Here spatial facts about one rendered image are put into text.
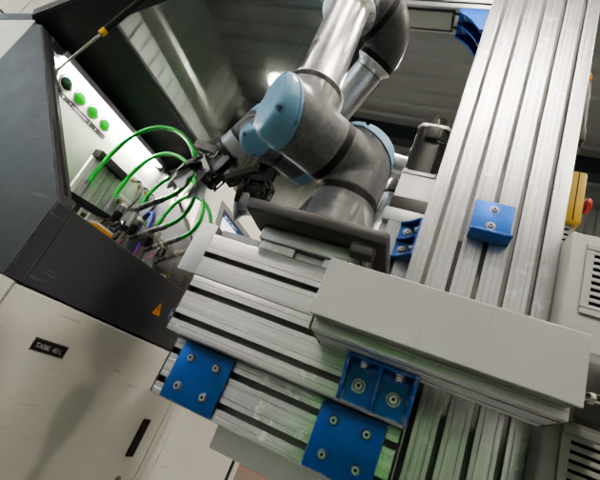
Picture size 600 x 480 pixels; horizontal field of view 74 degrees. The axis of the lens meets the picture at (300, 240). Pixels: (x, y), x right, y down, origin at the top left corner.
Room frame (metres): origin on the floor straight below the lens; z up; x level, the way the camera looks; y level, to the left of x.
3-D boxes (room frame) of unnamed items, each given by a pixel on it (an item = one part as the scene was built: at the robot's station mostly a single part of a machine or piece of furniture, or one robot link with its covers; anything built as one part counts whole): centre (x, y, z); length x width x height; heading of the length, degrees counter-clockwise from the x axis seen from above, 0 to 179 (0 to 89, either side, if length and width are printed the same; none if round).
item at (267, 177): (1.14, 0.19, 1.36); 0.09 x 0.08 x 0.12; 65
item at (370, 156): (0.63, -0.04, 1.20); 0.13 x 0.12 x 0.14; 114
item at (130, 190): (1.50, 0.66, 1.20); 0.13 x 0.03 x 0.31; 154
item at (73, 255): (1.07, 0.31, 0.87); 0.62 x 0.04 x 0.16; 154
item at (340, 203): (0.63, -0.04, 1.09); 0.15 x 0.15 x 0.10
